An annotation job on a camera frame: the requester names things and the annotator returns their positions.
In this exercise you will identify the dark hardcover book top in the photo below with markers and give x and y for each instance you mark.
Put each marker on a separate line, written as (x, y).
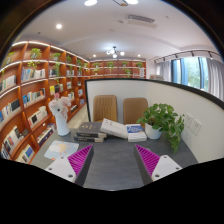
(89, 127)

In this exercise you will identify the green potted plant white pot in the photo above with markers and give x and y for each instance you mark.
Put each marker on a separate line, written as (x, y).
(163, 118)

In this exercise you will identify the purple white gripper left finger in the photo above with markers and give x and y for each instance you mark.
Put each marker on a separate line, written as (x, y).
(73, 168)

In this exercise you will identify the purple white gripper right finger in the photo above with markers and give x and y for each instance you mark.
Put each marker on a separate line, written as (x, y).
(153, 167)

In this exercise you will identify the dark book of stack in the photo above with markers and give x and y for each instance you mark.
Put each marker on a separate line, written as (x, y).
(88, 139)
(95, 135)

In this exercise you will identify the ceiling chandelier lamp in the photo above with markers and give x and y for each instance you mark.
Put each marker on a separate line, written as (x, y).
(115, 53)

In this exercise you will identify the blue white book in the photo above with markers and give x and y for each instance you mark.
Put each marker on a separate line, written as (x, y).
(135, 133)

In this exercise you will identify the white leaning book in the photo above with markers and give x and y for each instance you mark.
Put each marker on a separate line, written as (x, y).
(114, 128)

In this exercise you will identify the large wooden bookshelf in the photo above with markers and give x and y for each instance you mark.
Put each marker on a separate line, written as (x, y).
(31, 74)

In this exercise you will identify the grey window curtain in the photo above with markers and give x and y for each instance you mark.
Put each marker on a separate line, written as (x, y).
(216, 78)

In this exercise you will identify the left tan chair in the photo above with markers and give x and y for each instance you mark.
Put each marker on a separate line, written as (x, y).
(105, 106)

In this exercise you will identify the right tan chair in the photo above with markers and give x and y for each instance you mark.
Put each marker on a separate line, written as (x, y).
(133, 109)

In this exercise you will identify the dark book bottom of stack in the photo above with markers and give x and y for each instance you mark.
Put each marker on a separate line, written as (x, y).
(88, 139)

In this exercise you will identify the dark book middle of stack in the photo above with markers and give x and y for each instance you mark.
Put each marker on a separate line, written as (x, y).
(95, 135)

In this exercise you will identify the white wall socket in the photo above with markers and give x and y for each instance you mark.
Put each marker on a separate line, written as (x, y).
(192, 123)

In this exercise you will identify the tan chair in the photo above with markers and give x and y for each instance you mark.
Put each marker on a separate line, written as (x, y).
(133, 109)
(105, 106)

